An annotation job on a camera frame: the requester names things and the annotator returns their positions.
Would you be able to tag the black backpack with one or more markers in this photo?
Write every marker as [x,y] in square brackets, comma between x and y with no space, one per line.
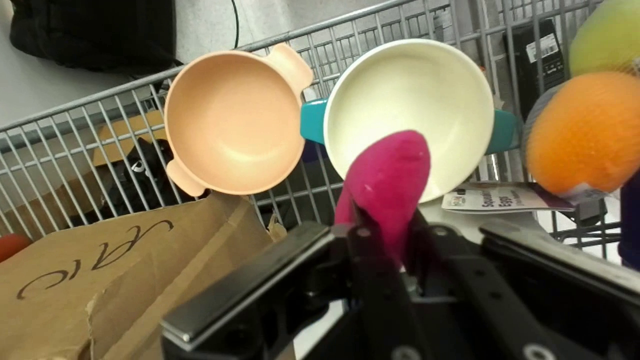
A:
[93,30]

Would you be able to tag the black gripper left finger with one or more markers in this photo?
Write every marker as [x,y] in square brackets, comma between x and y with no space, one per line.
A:
[266,280]

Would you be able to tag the plain small cardboard box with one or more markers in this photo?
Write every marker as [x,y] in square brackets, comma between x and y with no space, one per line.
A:
[127,137]

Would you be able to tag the printed paper booklet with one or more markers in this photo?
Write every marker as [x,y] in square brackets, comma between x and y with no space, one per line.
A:
[501,199]

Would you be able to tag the black item with white label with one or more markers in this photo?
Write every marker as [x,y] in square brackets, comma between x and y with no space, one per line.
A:
[533,73]

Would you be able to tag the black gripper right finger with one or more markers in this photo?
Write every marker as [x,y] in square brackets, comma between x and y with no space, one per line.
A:
[533,293]

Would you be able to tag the yellow-green plush ball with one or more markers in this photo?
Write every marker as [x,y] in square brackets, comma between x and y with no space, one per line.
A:
[610,37]

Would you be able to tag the black soft bag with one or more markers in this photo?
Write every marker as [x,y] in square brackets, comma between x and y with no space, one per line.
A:
[127,183]

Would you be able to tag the orange plush ball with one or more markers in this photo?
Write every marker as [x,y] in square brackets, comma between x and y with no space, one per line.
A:
[587,133]

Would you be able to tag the orange perforated plastic basket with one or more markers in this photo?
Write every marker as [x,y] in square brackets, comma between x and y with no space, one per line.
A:
[13,246]

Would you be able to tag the cardboard box with handwriting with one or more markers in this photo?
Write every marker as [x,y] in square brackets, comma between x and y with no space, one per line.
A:
[100,293]

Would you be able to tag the magenta plush vegetable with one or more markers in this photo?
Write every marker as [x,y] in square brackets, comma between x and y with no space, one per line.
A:
[391,186]

